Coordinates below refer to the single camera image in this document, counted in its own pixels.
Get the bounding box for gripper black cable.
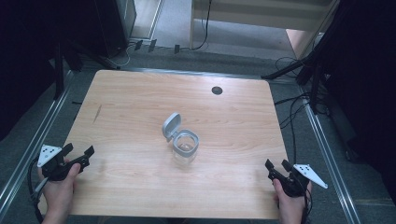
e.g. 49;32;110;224
300;186;314;224
26;158;45;224

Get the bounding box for person's right hand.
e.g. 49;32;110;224
273;178;313;224

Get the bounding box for black floor cables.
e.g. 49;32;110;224
273;55;331;166

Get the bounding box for glass jar with grey lid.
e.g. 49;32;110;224
162;112;201;166

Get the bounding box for black cabinet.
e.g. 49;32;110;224
92;0;138;59

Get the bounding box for black metal stand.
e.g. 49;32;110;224
261;46;331;115
50;36;120;101

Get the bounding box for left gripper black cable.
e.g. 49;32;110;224
26;158;45;224

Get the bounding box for black curtain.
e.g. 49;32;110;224
311;0;396;206
0;0;101;143

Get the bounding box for person's left hand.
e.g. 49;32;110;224
37;159;82;224

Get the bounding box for metal floor rail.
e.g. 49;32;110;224
124;66;302;82
298;85;362;224
0;70;75;216

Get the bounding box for thin black hanging cable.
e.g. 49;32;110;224
181;0;213;51

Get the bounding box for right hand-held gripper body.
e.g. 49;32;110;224
274;163;329;198

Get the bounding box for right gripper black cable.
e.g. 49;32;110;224
300;186;314;224

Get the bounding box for white furniture frame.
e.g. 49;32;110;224
189;0;340;60

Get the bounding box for white cable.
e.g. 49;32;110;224
106;43;136;69

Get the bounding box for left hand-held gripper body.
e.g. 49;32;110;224
36;144;92;182

